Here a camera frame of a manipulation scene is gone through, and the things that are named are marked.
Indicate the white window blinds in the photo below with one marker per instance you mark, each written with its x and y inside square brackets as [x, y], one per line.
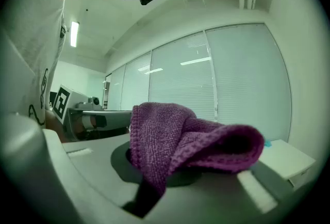
[245, 76]

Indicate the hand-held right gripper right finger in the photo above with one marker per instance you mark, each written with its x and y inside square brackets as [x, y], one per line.
[219, 199]

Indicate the white desk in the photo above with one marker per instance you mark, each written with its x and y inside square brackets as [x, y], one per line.
[283, 161]

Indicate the purple microfibre cloth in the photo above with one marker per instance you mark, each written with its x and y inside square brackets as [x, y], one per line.
[185, 140]

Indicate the teal fluffy cloth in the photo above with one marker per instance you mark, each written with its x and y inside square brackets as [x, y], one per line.
[268, 143]

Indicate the person's left hand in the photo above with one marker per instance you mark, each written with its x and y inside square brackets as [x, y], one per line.
[80, 127]

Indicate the ceiling light panel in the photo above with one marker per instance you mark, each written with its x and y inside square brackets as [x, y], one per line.
[74, 34]

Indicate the grey fisheye camera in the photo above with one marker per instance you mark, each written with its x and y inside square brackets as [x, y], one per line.
[95, 101]

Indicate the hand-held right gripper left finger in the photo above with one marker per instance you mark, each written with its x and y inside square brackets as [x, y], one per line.
[90, 166]

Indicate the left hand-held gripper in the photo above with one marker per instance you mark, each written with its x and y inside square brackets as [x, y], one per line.
[62, 104]

